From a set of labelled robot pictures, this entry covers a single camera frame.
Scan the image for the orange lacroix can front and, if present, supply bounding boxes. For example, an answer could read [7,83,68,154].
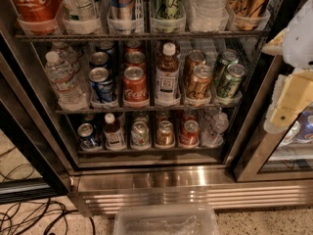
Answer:
[186,65,212,100]

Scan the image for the green lacroix can rear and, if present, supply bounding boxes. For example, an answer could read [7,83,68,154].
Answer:
[213,49,239,86]

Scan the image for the black floor cables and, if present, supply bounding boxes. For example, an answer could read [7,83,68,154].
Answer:
[0,145,96,235]

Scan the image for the orange can bottom shelf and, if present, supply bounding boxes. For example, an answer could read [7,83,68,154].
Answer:
[156,120,174,146]

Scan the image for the blue can bottom shelf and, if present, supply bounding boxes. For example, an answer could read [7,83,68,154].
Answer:
[77,123,101,150]

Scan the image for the blue pepsi can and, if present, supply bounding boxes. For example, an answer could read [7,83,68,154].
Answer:
[89,52,110,69]
[88,68,115,103]

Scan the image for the white green can bottom shelf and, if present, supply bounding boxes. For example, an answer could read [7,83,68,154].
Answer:
[131,121,150,148]

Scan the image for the green lacroix can top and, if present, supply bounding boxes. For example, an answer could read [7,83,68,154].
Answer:
[152,0,183,20]

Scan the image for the red coca-cola can front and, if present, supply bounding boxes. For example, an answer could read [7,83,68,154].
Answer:
[123,67,148,102]

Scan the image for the large coca-cola bottle top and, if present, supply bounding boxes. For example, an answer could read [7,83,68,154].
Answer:
[12,0,61,35]

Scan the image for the blue pepsi can front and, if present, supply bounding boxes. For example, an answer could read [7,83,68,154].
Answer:
[88,68,115,103]

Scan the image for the sprite bottle top shelf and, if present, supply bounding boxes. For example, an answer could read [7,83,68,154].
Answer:
[64,0,97,22]

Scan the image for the orange lacroix can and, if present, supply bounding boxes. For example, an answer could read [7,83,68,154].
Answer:
[186,65,212,100]
[183,49,206,84]

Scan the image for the red can bottom shelf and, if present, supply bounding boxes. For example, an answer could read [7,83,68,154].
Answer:
[179,119,200,145]

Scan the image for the stainless fridge base grille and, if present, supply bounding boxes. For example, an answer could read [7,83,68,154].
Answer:
[68,166,313,216]

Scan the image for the green lacroix can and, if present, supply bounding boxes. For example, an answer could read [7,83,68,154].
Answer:
[213,49,239,86]
[216,64,246,99]
[152,0,183,20]

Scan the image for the water bottle shelf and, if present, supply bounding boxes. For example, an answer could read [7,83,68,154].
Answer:
[202,113,229,148]
[45,51,89,111]
[188,0,229,32]

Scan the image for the tea bottle shelf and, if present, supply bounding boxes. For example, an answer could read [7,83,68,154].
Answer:
[104,113,125,149]
[156,42,179,102]

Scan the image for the orange lacroix can rear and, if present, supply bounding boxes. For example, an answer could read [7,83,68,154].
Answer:
[183,49,206,84]

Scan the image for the red coca-cola can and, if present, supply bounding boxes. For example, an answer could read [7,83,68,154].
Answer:
[125,51,147,71]
[123,67,148,102]

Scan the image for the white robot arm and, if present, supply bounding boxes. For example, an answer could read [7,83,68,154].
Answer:
[262,0,313,134]

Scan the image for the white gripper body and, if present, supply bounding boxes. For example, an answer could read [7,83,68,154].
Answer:
[263,74,290,134]

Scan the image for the green lacroix can front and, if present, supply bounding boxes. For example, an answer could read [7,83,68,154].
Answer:
[216,64,246,99]

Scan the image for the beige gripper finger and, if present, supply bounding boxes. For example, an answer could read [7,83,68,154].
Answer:
[262,29,286,56]
[279,70,313,125]

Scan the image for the red bull can top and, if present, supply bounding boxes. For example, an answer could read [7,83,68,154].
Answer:
[111,0,136,21]

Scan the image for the clear plastic bin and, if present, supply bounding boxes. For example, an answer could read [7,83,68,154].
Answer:
[113,204,220,235]

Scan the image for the tea bottle middle shelf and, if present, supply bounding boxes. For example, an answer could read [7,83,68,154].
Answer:
[156,42,179,102]

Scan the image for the water bottle top shelf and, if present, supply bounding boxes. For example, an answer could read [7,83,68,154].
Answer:
[188,0,229,32]

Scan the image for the right glass fridge door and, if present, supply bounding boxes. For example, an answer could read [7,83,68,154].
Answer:
[223,0,313,182]

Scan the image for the water bottle middle shelf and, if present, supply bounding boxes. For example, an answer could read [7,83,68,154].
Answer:
[45,51,89,111]

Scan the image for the water bottle bottom shelf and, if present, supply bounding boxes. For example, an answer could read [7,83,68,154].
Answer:
[202,113,229,148]

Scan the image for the tea bottle bottom shelf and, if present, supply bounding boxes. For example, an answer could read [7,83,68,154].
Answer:
[104,113,125,149]

